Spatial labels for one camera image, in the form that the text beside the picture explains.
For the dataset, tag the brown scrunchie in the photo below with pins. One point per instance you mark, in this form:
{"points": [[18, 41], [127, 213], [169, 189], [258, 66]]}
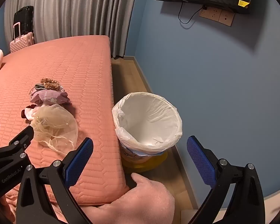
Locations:
{"points": [[50, 84]]}

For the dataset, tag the grey curtain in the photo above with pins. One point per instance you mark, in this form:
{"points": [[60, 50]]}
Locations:
{"points": [[79, 9]]}

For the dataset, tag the pink suitcase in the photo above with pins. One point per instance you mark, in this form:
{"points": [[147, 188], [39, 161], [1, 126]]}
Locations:
{"points": [[22, 42]]}

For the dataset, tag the yellow sticker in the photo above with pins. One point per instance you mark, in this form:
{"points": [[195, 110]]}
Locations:
{"points": [[243, 3]]}

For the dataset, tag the grey cloth scrap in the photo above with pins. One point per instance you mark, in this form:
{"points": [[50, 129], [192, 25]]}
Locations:
{"points": [[40, 86]]}

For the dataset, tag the pink quilted bed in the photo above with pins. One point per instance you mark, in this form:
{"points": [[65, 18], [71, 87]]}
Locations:
{"points": [[72, 67]]}

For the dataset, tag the red white wrapper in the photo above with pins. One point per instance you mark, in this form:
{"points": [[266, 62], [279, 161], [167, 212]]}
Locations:
{"points": [[28, 113]]}

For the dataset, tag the cream mesh net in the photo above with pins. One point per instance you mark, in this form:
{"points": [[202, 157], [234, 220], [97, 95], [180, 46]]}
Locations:
{"points": [[53, 123]]}

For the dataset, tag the black suitcase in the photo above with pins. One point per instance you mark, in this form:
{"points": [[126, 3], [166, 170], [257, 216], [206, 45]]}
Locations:
{"points": [[24, 19]]}

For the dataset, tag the white trash bin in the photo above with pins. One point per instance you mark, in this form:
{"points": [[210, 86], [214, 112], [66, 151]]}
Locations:
{"points": [[140, 159]]}

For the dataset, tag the wooden wall socket panel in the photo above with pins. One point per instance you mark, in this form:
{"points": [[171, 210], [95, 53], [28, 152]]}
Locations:
{"points": [[218, 15]]}

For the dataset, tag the purple pouch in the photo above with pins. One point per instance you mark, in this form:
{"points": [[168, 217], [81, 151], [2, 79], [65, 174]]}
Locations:
{"points": [[50, 96]]}

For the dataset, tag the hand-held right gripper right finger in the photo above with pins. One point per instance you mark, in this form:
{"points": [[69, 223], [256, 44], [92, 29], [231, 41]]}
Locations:
{"points": [[199, 159]]}

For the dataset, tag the person's pink fleece leg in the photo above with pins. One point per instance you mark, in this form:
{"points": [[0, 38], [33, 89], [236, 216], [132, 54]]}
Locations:
{"points": [[140, 200]]}

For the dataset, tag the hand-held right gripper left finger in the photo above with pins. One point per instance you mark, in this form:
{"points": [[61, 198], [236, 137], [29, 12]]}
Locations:
{"points": [[80, 158]]}

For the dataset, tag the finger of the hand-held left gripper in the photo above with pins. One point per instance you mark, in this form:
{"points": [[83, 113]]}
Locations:
{"points": [[18, 140]]}

